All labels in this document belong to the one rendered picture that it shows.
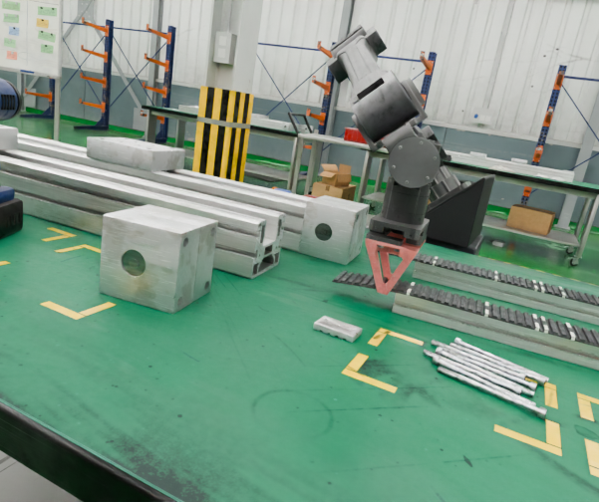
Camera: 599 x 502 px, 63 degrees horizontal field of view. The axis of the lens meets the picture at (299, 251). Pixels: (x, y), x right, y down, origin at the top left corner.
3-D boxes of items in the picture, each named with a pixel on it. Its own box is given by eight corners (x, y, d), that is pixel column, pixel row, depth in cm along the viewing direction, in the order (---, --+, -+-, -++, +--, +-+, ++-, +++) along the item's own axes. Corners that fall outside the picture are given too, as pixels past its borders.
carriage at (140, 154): (182, 181, 105) (185, 149, 103) (149, 185, 95) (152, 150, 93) (122, 167, 110) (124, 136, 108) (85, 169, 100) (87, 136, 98)
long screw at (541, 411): (545, 416, 46) (548, 407, 46) (543, 420, 46) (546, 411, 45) (440, 371, 52) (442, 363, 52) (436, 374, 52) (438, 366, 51)
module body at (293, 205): (316, 242, 96) (323, 200, 94) (298, 252, 87) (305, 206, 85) (14, 166, 121) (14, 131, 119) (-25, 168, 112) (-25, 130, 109)
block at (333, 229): (363, 250, 96) (372, 203, 93) (346, 265, 84) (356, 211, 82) (320, 240, 99) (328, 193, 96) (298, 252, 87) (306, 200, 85)
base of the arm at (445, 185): (472, 185, 126) (433, 209, 132) (456, 158, 127) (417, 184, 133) (467, 187, 119) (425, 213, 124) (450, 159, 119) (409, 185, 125)
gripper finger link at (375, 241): (354, 291, 65) (368, 222, 62) (366, 278, 71) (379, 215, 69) (404, 305, 63) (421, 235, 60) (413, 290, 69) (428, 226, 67)
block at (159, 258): (218, 286, 66) (226, 217, 63) (172, 315, 55) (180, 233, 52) (153, 268, 68) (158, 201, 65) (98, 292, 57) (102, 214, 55)
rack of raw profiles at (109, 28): (17, 116, 1042) (18, 4, 983) (54, 119, 1122) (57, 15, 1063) (136, 142, 917) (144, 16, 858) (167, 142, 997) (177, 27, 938)
